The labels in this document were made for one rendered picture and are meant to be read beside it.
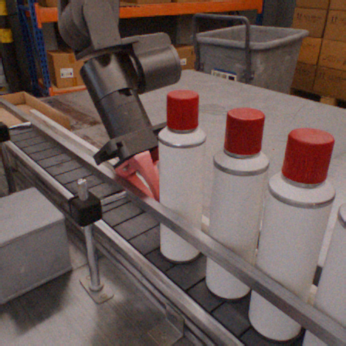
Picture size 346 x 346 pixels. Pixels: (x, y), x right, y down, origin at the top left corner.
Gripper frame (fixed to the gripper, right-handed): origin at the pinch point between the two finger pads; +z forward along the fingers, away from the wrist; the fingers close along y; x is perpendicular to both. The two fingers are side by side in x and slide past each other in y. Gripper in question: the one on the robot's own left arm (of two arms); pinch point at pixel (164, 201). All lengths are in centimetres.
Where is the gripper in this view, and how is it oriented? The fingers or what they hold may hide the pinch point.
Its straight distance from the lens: 46.4
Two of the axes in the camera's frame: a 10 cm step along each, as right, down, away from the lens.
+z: 4.3, 9.0, -0.3
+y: 7.6, -3.4, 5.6
